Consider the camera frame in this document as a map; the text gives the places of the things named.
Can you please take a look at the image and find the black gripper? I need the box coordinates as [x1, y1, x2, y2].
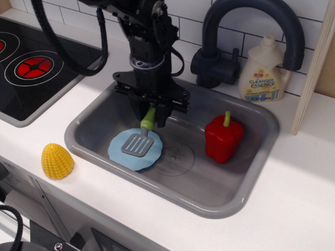
[113, 62, 191, 128]

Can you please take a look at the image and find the grey spatula green handle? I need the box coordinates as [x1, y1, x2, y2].
[121, 104, 155, 157]

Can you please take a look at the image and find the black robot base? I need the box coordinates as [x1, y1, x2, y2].
[0, 219, 131, 251]

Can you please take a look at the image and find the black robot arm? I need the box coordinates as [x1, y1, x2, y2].
[83, 1, 190, 128]

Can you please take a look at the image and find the light blue plate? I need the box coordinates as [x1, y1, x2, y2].
[108, 128, 163, 171]

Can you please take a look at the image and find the grey plastic sink basin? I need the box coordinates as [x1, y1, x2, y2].
[64, 79, 280, 219]

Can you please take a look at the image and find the dark grey faucet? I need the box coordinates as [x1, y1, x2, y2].
[191, 0, 305, 88]

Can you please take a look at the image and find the red toy bell pepper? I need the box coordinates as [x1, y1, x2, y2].
[205, 110, 244, 164]

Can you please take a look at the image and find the yellow toy corn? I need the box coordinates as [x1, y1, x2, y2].
[41, 143, 74, 179]

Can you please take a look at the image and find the cream cleanser bottle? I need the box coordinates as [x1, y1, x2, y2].
[238, 35, 291, 102]

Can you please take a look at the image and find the black toy stove top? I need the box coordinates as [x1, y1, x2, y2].
[1, 17, 83, 128]

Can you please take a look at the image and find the light wooden side panel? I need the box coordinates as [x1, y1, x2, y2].
[291, 0, 334, 135]

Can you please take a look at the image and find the black braided cable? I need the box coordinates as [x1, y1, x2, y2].
[30, 0, 109, 77]

